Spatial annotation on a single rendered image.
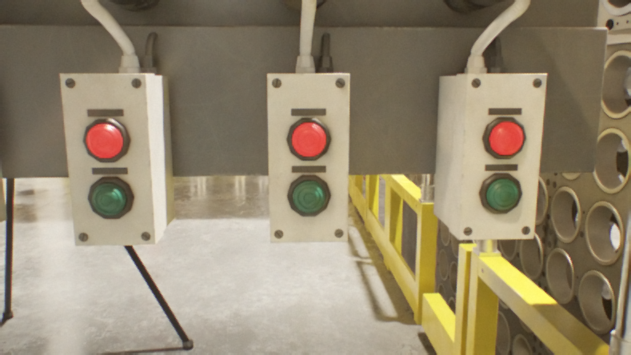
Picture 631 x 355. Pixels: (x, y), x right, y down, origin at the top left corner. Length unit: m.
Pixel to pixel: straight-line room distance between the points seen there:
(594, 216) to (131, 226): 2.12
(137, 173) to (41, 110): 0.15
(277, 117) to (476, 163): 0.18
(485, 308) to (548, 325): 0.32
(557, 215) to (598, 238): 0.30
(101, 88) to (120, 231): 0.12
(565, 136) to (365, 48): 0.23
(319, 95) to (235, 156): 0.14
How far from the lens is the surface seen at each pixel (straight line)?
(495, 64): 0.56
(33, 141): 0.60
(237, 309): 1.84
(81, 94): 0.48
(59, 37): 0.59
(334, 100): 0.45
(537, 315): 0.95
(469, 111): 0.48
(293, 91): 0.45
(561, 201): 2.67
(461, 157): 0.49
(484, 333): 1.25
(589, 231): 2.44
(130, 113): 0.47
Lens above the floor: 0.76
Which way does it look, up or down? 11 degrees down
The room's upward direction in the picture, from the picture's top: straight up
